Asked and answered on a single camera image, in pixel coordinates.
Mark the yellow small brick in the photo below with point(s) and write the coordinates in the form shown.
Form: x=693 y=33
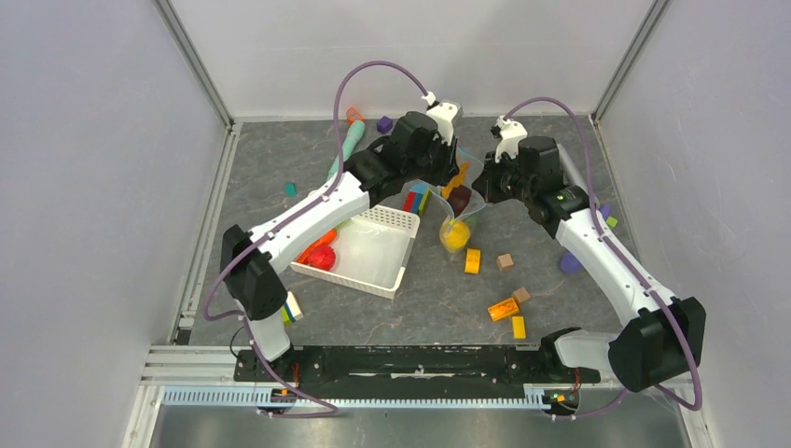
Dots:
x=518 y=326

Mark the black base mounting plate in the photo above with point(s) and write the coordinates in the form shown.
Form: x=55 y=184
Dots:
x=423 y=371

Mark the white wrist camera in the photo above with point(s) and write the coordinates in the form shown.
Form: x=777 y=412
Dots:
x=509 y=133
x=444 y=113

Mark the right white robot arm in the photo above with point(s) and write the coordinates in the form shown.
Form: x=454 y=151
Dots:
x=661 y=336

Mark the green blue white block stack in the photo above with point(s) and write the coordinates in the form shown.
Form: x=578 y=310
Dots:
x=291 y=311

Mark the yellow lemon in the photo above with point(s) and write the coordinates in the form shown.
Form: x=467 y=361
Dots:
x=454 y=235

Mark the red strawberry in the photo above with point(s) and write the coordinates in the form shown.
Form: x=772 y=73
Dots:
x=323 y=258

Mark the dark red apple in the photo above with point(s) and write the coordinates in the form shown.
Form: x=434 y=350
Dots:
x=459 y=200

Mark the teal small block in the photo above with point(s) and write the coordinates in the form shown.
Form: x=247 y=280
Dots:
x=290 y=190

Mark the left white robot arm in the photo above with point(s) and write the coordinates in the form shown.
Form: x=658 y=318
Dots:
x=252 y=261

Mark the orange crinkled ginger root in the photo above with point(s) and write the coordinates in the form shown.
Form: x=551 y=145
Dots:
x=457 y=181

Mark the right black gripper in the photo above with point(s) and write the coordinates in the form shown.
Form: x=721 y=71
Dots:
x=487 y=180

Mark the tan wooden cube lower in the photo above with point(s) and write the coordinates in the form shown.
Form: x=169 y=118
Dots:
x=521 y=295

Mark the purple cube block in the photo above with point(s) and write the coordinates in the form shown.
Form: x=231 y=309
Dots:
x=384 y=125

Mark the orange outline block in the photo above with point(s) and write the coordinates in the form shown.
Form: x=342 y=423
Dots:
x=352 y=115

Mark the tan wooden cube upper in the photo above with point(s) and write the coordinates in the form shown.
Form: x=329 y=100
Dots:
x=504 y=262

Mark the clear zip top bag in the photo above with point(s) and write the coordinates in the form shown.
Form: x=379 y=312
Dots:
x=477 y=202

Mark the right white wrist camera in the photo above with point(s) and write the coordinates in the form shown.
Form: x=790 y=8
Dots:
x=509 y=133

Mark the purple toy cylinder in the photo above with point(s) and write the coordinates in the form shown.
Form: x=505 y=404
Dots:
x=568 y=263

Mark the tan wooden cube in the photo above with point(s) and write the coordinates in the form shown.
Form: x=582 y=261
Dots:
x=504 y=262
x=521 y=295

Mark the yellow rounded brick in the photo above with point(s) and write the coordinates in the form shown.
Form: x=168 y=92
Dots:
x=472 y=261

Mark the red blue yellow block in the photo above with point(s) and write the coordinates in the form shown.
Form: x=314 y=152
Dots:
x=417 y=199

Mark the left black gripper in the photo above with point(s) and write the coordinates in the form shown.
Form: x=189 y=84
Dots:
x=449 y=166

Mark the white perforated plastic basket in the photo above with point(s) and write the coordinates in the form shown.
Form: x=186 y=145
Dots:
x=372 y=252

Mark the orange translucent brick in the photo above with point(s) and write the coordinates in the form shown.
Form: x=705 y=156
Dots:
x=503 y=309

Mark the orange carrot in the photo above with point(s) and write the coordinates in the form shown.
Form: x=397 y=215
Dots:
x=327 y=239

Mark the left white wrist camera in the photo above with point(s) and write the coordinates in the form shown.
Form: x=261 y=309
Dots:
x=444 y=113

